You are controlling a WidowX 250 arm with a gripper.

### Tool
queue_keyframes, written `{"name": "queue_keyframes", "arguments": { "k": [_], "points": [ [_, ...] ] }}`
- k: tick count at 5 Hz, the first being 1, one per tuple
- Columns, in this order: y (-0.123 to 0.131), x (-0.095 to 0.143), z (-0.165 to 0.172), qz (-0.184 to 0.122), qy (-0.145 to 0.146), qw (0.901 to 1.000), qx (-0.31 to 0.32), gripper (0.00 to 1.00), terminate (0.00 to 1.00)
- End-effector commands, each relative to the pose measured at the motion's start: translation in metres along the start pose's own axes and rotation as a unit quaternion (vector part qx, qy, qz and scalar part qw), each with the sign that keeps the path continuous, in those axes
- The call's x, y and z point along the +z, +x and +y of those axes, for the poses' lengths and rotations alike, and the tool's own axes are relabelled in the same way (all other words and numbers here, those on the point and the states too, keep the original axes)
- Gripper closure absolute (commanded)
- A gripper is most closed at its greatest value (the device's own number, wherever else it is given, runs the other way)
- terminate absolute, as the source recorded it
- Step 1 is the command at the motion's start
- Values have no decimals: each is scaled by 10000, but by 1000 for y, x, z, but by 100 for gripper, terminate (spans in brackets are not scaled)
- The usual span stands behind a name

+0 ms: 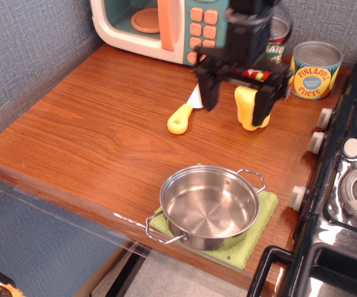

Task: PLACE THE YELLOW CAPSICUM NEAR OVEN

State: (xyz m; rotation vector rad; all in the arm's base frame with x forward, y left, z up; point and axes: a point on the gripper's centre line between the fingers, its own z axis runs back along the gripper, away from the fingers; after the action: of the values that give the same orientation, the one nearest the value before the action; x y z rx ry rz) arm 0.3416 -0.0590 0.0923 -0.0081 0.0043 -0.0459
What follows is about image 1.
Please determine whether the stainless steel pot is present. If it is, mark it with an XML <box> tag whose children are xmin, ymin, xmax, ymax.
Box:
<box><xmin>145</xmin><ymin>165</ymin><xmax>266</xmax><ymax>251</ymax></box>

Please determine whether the white stove knob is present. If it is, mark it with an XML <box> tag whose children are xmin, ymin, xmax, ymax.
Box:
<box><xmin>308</xmin><ymin>132</ymin><xmax>325</xmax><ymax>155</ymax></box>
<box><xmin>289</xmin><ymin>186</ymin><xmax>306</xmax><ymax>212</ymax></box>
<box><xmin>317</xmin><ymin>108</ymin><xmax>333</xmax><ymax>130</ymax></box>

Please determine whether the white stove knob top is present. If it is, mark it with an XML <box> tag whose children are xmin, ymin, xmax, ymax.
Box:
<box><xmin>317</xmin><ymin>108</ymin><xmax>333</xmax><ymax>130</ymax></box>

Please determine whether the yellow handled toy knife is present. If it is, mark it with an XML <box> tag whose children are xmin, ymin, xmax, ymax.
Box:
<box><xmin>167</xmin><ymin>84</ymin><xmax>204</xmax><ymax>135</ymax></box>

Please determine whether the white stove knob middle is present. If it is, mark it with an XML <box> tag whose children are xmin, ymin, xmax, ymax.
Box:
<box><xmin>308</xmin><ymin>132</ymin><xmax>325</xmax><ymax>155</ymax></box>

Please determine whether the pineapple slices can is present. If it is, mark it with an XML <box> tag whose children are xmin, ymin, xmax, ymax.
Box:
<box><xmin>289</xmin><ymin>41</ymin><xmax>343</xmax><ymax>100</ymax></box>

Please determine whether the toy microwave oven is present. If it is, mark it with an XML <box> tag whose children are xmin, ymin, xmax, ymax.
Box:
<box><xmin>90</xmin><ymin>0</ymin><xmax>229</xmax><ymax>66</ymax></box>

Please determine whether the yellow toy capsicum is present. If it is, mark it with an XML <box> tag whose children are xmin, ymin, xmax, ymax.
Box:
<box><xmin>234</xmin><ymin>86</ymin><xmax>270</xmax><ymax>131</ymax></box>

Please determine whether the tomato sauce can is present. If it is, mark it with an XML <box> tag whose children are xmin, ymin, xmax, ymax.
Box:
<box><xmin>240</xmin><ymin>15</ymin><xmax>291</xmax><ymax>82</ymax></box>

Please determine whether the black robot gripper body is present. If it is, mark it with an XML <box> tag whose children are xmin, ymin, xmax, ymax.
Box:
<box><xmin>194</xmin><ymin>1</ymin><xmax>290</xmax><ymax>98</ymax></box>

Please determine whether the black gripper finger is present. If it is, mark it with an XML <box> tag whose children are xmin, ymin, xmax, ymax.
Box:
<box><xmin>196</xmin><ymin>64</ymin><xmax>222</xmax><ymax>111</ymax></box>
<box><xmin>252</xmin><ymin>85</ymin><xmax>277</xmax><ymax>126</ymax></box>

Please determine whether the white stove knob bottom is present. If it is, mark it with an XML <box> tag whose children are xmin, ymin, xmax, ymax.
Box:
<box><xmin>289</xmin><ymin>186</ymin><xmax>306</xmax><ymax>212</ymax></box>

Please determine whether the green cloth mat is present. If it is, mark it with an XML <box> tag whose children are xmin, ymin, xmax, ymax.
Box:
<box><xmin>148</xmin><ymin>188</ymin><xmax>280</xmax><ymax>270</ymax></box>

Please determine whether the black toy stove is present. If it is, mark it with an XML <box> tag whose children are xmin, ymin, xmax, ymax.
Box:
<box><xmin>248</xmin><ymin>61</ymin><xmax>357</xmax><ymax>296</ymax></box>

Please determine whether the orange microwave plate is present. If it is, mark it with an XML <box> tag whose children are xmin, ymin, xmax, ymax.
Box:
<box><xmin>131</xmin><ymin>7</ymin><xmax>160</xmax><ymax>33</ymax></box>

